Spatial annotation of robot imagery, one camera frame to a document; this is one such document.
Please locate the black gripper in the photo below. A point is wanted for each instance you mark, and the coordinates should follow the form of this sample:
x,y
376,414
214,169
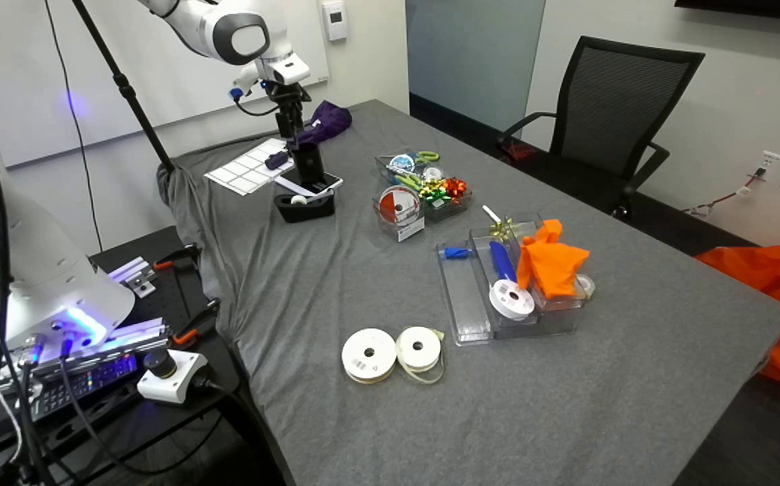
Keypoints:
x,y
287,108

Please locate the black cup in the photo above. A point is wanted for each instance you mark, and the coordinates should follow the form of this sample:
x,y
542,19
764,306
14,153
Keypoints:
x,y
308,177

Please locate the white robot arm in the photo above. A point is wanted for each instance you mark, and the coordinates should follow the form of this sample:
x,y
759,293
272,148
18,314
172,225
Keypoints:
x,y
229,32

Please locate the purple cloth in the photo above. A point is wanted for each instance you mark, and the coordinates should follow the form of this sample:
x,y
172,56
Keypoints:
x,y
328,117

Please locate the white label sheet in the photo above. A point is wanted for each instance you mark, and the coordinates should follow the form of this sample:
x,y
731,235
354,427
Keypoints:
x,y
243,169

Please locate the teal ribbon spool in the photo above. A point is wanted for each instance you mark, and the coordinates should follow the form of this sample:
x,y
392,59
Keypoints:
x,y
401,162

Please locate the clear box with red ribbon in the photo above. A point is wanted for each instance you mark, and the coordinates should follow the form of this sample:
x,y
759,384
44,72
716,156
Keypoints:
x,y
401,208

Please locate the small white ribbon roll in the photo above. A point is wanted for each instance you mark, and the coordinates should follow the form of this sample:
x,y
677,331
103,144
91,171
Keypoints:
x,y
434,173

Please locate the clear bin with bows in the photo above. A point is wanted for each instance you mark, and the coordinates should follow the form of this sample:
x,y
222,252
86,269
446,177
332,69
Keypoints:
x,y
444,208

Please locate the grey tablecloth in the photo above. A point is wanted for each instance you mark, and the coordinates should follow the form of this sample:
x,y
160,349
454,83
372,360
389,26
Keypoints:
x,y
364,288

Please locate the red gift bow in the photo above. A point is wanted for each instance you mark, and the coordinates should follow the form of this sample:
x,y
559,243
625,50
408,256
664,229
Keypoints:
x,y
454,188

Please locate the frosted glass panel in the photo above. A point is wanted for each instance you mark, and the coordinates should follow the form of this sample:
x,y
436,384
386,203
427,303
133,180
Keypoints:
x,y
473,56

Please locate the black tripod pole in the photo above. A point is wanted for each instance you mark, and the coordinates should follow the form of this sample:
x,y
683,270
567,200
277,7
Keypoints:
x,y
123,84

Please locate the small silver box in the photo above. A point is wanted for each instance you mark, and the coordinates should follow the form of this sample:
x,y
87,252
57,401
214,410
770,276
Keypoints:
x,y
133,273

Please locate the small gold gift bow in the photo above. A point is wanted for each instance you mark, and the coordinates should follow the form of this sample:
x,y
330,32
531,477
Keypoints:
x,y
507,230

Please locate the white ribbon spool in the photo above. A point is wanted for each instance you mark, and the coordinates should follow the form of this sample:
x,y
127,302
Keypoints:
x,y
368,356
419,349

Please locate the white tape roll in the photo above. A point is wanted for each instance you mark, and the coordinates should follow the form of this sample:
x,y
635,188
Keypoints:
x,y
511,302

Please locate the orange plastic toy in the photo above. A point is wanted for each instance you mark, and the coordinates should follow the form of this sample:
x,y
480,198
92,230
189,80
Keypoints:
x,y
551,266

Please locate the white device with purple light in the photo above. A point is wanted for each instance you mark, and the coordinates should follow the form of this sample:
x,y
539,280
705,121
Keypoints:
x,y
46,270

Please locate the clear plastic organizer tray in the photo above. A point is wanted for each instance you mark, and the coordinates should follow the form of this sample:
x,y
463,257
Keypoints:
x,y
542,314

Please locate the silver control box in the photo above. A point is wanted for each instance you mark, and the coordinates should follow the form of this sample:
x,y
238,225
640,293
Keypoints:
x,y
92,360

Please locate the black mesh office chair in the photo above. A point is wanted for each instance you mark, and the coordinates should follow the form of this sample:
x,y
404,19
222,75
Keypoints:
x,y
615,98

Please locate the black side cart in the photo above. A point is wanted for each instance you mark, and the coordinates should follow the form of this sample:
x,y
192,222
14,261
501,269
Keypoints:
x,y
183,441

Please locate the white framed black picture frame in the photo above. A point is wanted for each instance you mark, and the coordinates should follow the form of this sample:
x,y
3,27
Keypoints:
x,y
324,188

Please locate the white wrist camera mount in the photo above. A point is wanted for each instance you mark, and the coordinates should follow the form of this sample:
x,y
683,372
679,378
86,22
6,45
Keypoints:
x,y
285,72

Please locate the white wall thermostat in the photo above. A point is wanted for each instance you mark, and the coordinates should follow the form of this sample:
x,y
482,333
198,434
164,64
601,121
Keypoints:
x,y
337,18

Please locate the white wall board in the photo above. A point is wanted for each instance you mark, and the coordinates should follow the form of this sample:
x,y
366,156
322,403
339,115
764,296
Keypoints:
x,y
29,83

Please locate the black wall screen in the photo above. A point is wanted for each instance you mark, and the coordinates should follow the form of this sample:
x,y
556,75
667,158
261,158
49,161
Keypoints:
x,y
749,7

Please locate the white wall outlet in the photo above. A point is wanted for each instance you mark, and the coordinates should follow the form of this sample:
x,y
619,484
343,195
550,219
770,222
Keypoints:
x,y
770,167

